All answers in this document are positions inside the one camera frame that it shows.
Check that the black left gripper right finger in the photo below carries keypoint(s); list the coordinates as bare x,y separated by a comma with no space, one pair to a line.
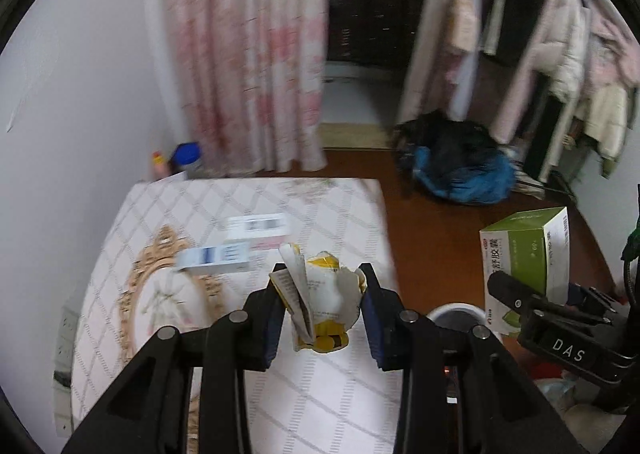
399,338

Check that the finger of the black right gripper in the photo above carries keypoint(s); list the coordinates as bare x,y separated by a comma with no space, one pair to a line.
518,297

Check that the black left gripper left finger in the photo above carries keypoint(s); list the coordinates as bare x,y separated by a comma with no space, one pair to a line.
247,339

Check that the green white carton box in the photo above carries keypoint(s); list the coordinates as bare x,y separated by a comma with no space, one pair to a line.
534,248

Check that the yellow white paper trash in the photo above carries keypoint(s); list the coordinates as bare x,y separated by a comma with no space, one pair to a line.
322,297

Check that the white blue medicine box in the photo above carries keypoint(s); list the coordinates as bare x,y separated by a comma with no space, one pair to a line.
213,260

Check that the white barcode medicine box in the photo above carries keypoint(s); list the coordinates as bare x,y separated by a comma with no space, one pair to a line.
263,231

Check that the white round trash bin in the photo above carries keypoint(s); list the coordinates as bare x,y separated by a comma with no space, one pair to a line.
457,317

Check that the orange small bottle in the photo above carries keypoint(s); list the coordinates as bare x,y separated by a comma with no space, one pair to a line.
161,169

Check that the blue cap bottle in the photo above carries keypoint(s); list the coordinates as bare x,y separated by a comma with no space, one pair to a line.
187,157

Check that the beige doormat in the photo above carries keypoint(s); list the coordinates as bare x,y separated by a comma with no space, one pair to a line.
354,136

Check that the hanging light clothes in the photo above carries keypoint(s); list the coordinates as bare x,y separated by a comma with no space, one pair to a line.
542,76

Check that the pink floral curtain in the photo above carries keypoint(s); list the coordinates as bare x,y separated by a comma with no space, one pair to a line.
243,80

